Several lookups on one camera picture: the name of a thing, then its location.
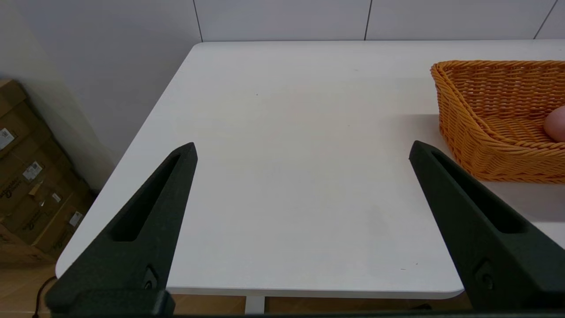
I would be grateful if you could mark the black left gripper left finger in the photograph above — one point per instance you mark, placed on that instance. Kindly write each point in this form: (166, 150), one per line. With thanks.
(132, 265)

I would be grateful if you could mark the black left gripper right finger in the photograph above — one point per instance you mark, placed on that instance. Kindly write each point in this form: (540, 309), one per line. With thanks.
(499, 265)

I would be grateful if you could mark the orange wicker basket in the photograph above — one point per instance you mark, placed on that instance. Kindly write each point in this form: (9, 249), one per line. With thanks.
(481, 145)

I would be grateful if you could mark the pink toy peach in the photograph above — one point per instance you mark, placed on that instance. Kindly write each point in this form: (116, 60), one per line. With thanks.
(557, 124)

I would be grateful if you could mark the brown cardboard box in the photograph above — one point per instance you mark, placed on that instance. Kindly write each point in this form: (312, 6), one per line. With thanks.
(9, 115)
(39, 214)
(64, 238)
(17, 176)

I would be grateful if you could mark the white table leg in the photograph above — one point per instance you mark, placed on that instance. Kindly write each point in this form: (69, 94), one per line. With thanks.
(254, 305)

